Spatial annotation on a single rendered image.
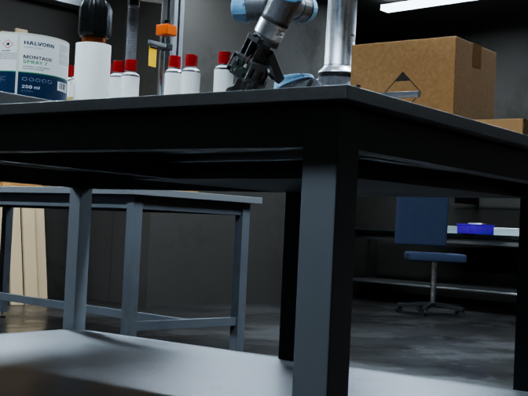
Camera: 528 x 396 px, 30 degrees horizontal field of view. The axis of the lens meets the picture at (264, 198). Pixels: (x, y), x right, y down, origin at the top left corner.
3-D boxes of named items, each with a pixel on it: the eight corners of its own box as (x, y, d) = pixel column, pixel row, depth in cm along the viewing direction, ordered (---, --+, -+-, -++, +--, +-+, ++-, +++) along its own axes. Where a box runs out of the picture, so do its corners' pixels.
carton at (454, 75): (346, 147, 257) (351, 44, 258) (392, 155, 277) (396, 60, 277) (452, 145, 239) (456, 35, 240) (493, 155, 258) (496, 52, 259)
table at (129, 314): (-116, 320, 568) (-109, 185, 570) (5, 316, 626) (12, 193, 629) (124, 371, 417) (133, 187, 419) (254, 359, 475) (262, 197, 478)
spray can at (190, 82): (174, 130, 263) (177, 53, 264) (187, 132, 267) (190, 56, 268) (188, 129, 260) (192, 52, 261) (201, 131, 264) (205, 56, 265)
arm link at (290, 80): (280, 122, 297) (283, 77, 297) (322, 122, 292) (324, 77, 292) (264, 117, 286) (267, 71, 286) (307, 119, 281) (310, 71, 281)
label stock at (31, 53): (82, 110, 227) (86, 48, 228) (31, 98, 209) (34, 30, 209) (11, 110, 235) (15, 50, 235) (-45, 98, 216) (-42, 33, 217)
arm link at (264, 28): (273, 19, 252) (295, 32, 248) (265, 34, 253) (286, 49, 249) (254, 12, 246) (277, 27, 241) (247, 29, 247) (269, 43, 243)
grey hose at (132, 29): (121, 70, 291) (125, 0, 292) (130, 72, 294) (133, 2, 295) (130, 70, 289) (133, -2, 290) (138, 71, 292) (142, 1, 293)
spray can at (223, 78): (207, 129, 257) (210, 51, 258) (219, 131, 261) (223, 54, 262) (222, 128, 254) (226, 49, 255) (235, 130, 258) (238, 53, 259)
